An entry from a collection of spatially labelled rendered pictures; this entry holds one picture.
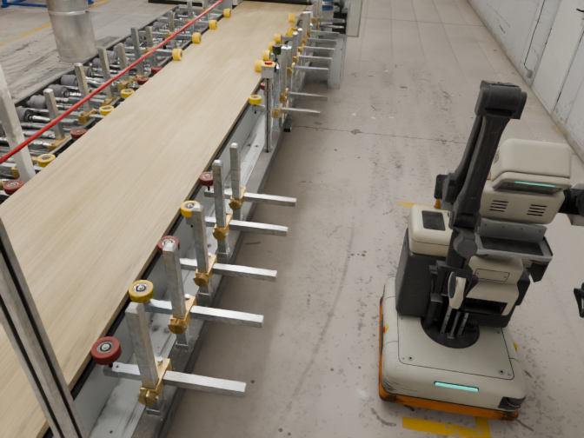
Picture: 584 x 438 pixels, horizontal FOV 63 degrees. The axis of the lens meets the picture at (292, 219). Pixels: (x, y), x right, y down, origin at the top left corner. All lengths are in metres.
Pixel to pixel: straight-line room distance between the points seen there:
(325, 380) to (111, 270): 1.24
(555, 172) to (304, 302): 1.66
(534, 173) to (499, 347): 1.08
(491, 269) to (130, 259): 1.33
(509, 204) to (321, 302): 1.44
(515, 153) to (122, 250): 1.39
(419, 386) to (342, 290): 0.88
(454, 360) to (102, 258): 1.58
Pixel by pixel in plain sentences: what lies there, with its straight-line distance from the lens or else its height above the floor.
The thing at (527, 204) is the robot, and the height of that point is 1.17.
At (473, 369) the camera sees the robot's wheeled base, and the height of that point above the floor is 0.28.
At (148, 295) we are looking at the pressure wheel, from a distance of 1.65.
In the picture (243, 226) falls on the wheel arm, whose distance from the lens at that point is 1.99.
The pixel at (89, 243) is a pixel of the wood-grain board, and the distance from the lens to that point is 1.92.
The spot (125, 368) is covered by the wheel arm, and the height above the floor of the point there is 0.82.
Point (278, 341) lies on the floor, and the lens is 2.65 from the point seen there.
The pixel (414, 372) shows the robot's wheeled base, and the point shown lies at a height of 0.27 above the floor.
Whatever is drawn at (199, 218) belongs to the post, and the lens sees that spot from 1.65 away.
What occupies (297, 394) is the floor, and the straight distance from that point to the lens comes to 2.45.
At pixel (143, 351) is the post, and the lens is 1.37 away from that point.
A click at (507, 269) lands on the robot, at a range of 1.94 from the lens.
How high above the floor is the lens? 2.03
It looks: 36 degrees down
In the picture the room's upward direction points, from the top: 3 degrees clockwise
